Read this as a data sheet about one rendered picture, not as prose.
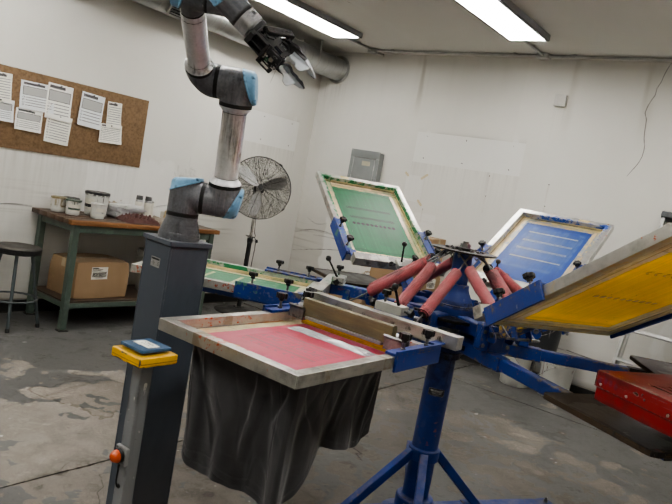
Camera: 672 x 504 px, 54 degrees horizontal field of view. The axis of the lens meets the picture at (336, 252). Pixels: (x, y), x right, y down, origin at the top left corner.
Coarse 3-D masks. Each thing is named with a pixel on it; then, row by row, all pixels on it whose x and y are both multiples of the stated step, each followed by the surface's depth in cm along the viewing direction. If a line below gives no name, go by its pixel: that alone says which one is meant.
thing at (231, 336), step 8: (256, 328) 230; (264, 328) 232; (272, 328) 234; (280, 328) 236; (288, 328) 239; (312, 328) 246; (216, 336) 210; (224, 336) 212; (232, 336) 213; (296, 336) 229; (304, 336) 231; (328, 336) 238; (336, 336) 240; (240, 344) 206; (248, 344) 207; (256, 344) 209
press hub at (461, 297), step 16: (464, 256) 298; (480, 256) 288; (496, 256) 300; (464, 272) 299; (464, 288) 299; (448, 304) 297; (464, 304) 297; (448, 320) 286; (448, 352) 297; (432, 368) 304; (448, 368) 302; (432, 384) 303; (448, 384) 304; (432, 400) 303; (432, 416) 304; (416, 432) 308; (432, 432) 305; (416, 448) 307; (432, 448) 306; (416, 464) 307; (432, 464) 308; (400, 496) 310
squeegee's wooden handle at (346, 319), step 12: (312, 300) 246; (312, 312) 245; (324, 312) 242; (336, 312) 239; (348, 312) 236; (336, 324) 239; (348, 324) 235; (360, 324) 232; (372, 324) 229; (384, 324) 226; (372, 336) 229
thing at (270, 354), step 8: (320, 344) 224; (328, 344) 226; (352, 344) 232; (360, 344) 234; (256, 352) 200; (264, 352) 201; (272, 352) 203; (336, 352) 217; (344, 352) 219; (352, 352) 221; (376, 352) 227; (384, 352) 229; (280, 360) 196; (288, 360) 198; (296, 360) 199; (328, 360) 206; (336, 360) 207; (344, 360) 209; (296, 368) 191; (304, 368) 192
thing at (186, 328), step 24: (240, 312) 234; (264, 312) 242; (288, 312) 251; (192, 336) 197; (240, 360) 185; (264, 360) 181; (360, 360) 199; (384, 360) 206; (288, 384) 174; (312, 384) 178
